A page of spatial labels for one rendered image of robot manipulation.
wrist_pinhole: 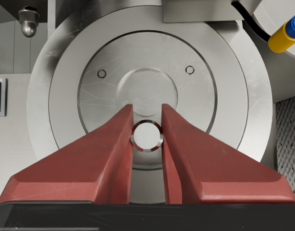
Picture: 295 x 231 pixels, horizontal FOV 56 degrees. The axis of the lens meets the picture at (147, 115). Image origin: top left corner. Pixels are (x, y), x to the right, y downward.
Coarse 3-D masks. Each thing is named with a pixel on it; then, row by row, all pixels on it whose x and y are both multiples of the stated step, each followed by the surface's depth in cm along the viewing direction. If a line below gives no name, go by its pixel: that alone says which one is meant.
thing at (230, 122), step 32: (96, 32) 16; (128, 32) 16; (192, 32) 16; (64, 64) 16; (224, 64) 16; (64, 96) 16; (224, 96) 16; (64, 128) 16; (224, 128) 16; (160, 192) 15
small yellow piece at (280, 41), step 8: (240, 8) 14; (248, 16) 13; (248, 24) 13; (256, 24) 13; (288, 24) 11; (256, 32) 13; (264, 32) 13; (280, 32) 11; (288, 32) 11; (264, 40) 13; (272, 40) 12; (280, 40) 11; (288, 40) 11; (272, 48) 12; (280, 48) 12
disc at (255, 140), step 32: (96, 0) 17; (128, 0) 17; (160, 0) 17; (64, 32) 17; (224, 32) 17; (256, 64) 17; (32, 96) 17; (256, 96) 16; (32, 128) 17; (256, 128) 16
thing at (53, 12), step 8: (48, 0) 18; (56, 0) 18; (64, 0) 20; (72, 0) 22; (80, 0) 24; (88, 0) 27; (48, 8) 18; (56, 8) 18; (64, 8) 20; (72, 8) 22; (48, 16) 18; (56, 16) 18; (64, 16) 20; (48, 24) 18; (56, 24) 18
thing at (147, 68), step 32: (160, 32) 15; (96, 64) 15; (128, 64) 15; (160, 64) 15; (192, 64) 15; (96, 96) 15; (128, 96) 15; (160, 96) 15; (192, 96) 15; (96, 128) 15; (160, 160) 14
